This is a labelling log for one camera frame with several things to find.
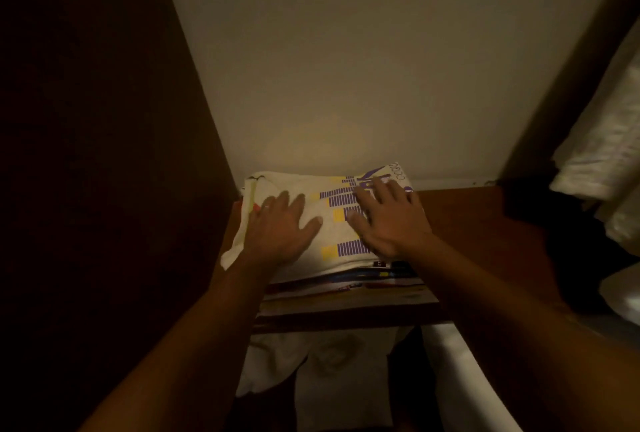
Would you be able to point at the white printed t-shirt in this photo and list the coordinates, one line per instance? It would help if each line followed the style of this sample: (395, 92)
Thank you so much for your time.
(290, 187)

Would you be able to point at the person's right hand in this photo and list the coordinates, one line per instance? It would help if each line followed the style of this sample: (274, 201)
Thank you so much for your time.
(392, 219)

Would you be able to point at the dark wooden wardrobe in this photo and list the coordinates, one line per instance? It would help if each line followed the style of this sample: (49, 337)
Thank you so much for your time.
(100, 147)

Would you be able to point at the person's right forearm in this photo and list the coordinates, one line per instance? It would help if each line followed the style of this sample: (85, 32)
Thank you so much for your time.
(540, 347)

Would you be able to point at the large folded white cloth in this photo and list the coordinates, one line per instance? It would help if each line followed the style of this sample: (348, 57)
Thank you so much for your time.
(465, 387)

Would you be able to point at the small folded white cloth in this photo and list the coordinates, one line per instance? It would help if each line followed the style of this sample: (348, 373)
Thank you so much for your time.
(330, 377)

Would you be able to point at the person's left forearm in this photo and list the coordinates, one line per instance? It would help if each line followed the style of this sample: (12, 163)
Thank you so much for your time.
(180, 367)

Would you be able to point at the person's left hand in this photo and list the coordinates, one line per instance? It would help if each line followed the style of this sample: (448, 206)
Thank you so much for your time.
(278, 235)

